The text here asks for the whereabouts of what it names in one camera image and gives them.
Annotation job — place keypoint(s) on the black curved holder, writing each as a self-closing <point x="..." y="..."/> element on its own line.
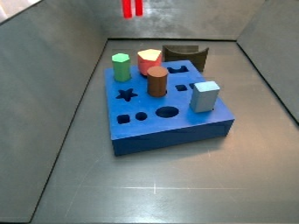
<point x="185" y="52"/>

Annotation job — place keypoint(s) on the pink pentagonal peg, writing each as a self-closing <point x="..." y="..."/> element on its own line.
<point x="148" y="58"/>

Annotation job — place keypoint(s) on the red two-legged block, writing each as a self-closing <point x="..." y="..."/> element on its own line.
<point x="132" y="8"/>

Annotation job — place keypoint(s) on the green hexagonal peg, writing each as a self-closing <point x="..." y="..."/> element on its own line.
<point x="121" y="64"/>

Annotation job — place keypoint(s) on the light blue rectangular block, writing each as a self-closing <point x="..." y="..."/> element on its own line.
<point x="204" y="96"/>

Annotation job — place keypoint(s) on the brown cylinder peg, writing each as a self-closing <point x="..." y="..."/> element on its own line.
<point x="156" y="81"/>

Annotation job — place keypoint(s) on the blue shape-sorter board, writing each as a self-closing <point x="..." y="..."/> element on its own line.
<point x="146" y="122"/>

